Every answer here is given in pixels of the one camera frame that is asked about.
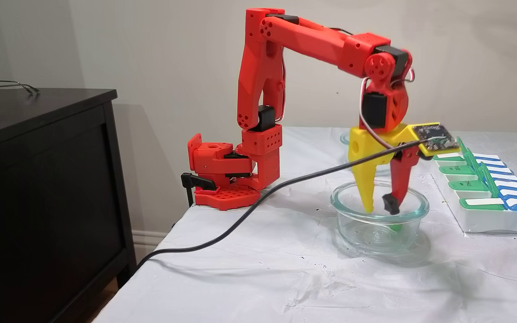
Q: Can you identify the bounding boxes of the eyeglasses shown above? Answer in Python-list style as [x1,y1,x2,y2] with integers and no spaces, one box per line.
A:
[0,79,40,105]

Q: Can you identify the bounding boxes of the white red servo wire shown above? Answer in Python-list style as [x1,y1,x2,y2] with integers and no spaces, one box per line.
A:
[359,79,396,149]
[391,66,416,88]

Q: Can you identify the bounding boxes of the weekly pill organizer box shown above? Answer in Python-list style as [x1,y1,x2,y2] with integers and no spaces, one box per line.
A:
[431,137,517,236]

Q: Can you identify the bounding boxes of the white tablecloth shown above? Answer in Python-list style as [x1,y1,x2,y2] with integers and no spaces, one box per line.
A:
[92,127,517,323]

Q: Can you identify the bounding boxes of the glass bowl for green pills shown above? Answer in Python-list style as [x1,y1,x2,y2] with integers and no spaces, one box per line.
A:
[330,180,430,254]

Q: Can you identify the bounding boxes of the black camera cable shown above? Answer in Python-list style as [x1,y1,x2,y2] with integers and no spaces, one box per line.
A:
[135,137,447,271]

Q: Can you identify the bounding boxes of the black table clamp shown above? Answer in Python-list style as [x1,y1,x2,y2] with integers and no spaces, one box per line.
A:
[181,173,217,207]

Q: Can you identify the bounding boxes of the camera circuit board yellow frame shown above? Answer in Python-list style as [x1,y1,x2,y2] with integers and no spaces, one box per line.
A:
[411,122,461,157]

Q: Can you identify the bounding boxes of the black wooden cabinet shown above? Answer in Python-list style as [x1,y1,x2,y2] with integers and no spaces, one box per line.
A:
[0,88,138,323]

